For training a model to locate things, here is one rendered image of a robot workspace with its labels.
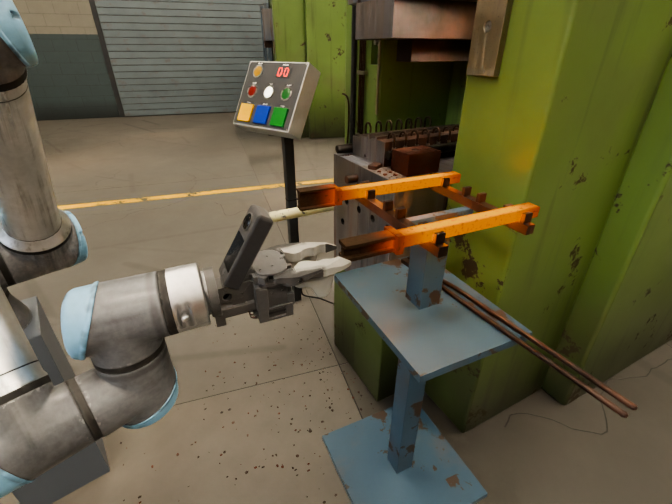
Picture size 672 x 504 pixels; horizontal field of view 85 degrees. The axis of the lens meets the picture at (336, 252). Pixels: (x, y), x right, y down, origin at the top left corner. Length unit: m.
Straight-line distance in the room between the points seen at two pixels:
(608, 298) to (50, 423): 1.46
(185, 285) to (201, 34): 8.68
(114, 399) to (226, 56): 8.72
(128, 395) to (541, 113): 0.95
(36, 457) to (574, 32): 1.12
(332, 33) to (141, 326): 5.71
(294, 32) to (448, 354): 5.60
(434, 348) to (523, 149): 0.52
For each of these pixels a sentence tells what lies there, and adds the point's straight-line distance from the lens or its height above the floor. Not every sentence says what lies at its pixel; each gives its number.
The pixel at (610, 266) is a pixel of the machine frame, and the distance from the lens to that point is 1.47.
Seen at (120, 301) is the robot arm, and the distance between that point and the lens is 0.52.
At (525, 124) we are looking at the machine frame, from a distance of 1.01.
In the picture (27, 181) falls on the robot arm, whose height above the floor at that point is 1.01.
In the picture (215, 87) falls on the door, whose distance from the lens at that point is 9.12.
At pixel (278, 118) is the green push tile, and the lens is 1.56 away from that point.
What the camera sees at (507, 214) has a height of 0.97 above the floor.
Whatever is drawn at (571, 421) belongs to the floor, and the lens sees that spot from 1.78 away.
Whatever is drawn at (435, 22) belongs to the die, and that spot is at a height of 1.31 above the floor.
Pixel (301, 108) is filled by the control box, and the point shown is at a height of 1.04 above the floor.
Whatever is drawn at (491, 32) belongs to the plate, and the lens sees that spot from 1.07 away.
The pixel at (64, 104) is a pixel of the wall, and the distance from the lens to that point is 9.59.
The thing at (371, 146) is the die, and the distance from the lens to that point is 1.26.
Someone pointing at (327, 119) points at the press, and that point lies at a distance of 6.10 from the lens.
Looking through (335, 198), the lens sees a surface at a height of 0.96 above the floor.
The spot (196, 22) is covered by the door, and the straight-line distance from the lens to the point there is 9.10.
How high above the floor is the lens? 1.24
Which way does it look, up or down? 29 degrees down
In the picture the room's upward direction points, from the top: straight up
